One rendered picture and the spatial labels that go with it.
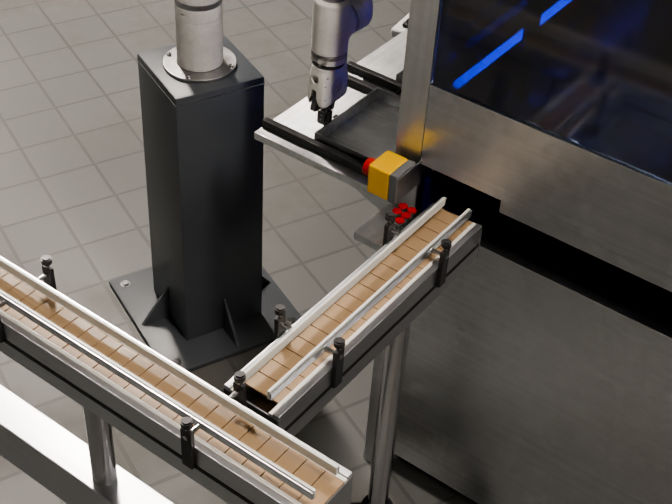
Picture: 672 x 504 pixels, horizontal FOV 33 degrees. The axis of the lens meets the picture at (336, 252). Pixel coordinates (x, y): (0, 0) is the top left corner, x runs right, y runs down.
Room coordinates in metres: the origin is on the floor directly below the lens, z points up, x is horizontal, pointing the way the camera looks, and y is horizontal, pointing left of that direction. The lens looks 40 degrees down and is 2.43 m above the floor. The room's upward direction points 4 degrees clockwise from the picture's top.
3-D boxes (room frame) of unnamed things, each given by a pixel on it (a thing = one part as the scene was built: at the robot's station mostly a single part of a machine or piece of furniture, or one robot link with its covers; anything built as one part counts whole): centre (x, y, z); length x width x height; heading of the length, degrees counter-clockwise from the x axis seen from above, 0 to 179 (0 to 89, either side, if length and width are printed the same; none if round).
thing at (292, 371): (1.63, -0.06, 0.92); 0.69 x 0.15 x 0.16; 146
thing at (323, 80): (2.27, 0.05, 1.03); 0.10 x 0.07 x 0.11; 146
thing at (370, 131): (2.22, -0.15, 0.90); 0.34 x 0.26 x 0.04; 56
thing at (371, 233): (1.91, -0.13, 0.87); 0.14 x 0.13 x 0.02; 56
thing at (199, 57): (2.56, 0.38, 0.95); 0.19 x 0.19 x 0.18
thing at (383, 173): (1.95, -0.10, 0.99); 0.08 x 0.07 x 0.07; 56
